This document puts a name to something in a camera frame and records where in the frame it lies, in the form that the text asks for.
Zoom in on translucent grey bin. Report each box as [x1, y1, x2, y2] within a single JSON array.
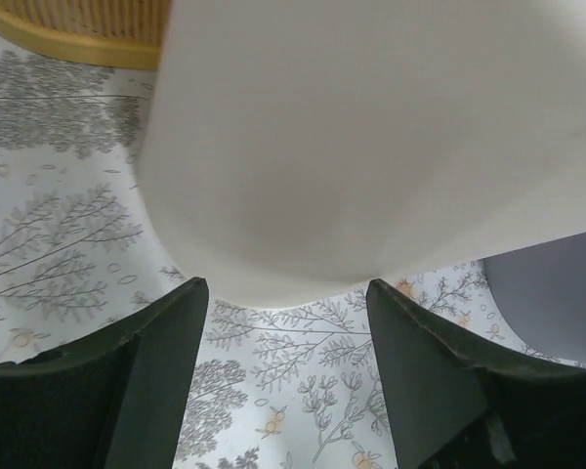
[[483, 233, 586, 363]]

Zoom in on yellow mesh basket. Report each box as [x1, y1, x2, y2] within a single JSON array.
[[0, 0, 173, 70]]

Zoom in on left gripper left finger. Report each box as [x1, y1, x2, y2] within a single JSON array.
[[0, 277, 209, 468]]

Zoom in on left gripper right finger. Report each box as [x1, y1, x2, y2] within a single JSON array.
[[366, 279, 586, 468]]

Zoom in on cream white bin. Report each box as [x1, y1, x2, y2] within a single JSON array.
[[137, 1, 586, 308]]

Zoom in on floral patterned table mat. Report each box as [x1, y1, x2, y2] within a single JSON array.
[[0, 23, 586, 469]]

